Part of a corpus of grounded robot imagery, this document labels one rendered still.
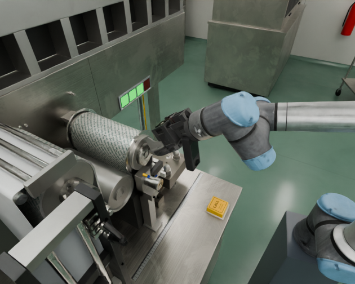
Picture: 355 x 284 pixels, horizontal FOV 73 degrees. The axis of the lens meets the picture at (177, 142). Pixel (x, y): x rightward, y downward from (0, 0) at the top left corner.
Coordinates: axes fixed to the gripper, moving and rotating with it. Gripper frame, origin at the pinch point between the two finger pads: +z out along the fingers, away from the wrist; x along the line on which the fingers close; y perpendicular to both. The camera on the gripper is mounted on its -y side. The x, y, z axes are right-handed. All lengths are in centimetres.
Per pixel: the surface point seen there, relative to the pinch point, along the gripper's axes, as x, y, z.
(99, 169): 13.0, 5.3, 10.8
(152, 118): -75, -6, 77
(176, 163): -17.5, -16.3, 16.8
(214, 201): -15.2, -37.2, 8.4
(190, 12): -448, 82, 211
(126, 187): 11.3, -4.3, 8.4
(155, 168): -2.0, -7.4, 8.8
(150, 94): -75, 10, 65
